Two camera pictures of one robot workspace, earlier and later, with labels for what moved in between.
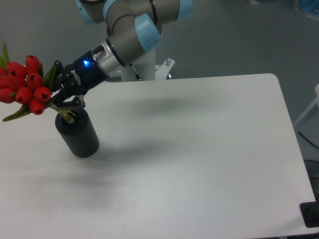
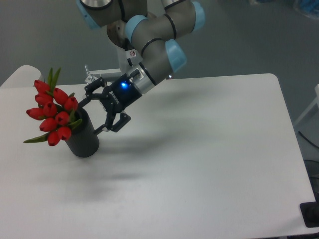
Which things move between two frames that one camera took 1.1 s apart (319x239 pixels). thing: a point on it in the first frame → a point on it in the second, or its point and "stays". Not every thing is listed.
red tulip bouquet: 27,86 → 55,109
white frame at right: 316,101 stays
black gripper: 85,72 → 120,94
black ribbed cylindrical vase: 79,135 stays
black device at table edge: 310,212 stays
